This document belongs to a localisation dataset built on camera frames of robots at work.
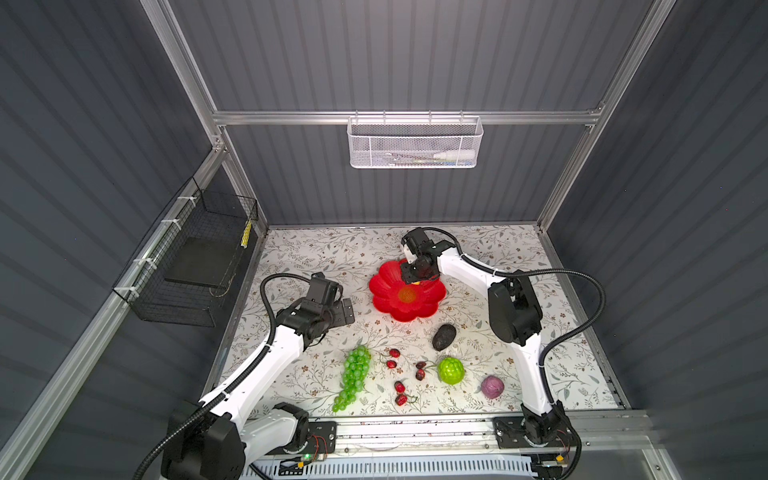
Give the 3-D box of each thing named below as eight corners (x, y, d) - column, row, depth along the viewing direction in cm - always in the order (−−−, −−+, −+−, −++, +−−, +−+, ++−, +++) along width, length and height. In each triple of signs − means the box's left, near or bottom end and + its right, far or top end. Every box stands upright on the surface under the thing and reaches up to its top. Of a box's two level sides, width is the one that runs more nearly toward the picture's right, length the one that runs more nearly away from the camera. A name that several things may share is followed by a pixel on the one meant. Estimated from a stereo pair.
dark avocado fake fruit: (439, 354, 89) (441, 349, 86) (427, 342, 91) (428, 336, 88) (457, 337, 92) (459, 331, 89) (444, 325, 95) (446, 320, 92)
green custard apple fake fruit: (439, 384, 83) (442, 377, 78) (437, 365, 86) (440, 357, 82) (461, 384, 83) (466, 377, 78) (458, 365, 86) (462, 357, 82)
